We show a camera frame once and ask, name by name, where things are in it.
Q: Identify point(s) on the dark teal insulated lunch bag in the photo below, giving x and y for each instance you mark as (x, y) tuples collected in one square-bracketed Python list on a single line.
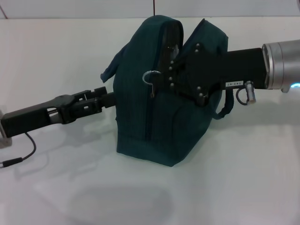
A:
[(140, 122)]

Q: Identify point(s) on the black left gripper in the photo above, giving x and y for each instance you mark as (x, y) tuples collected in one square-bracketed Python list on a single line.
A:
[(35, 116)]

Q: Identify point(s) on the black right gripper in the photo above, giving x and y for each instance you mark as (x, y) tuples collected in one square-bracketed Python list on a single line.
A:
[(225, 68)]

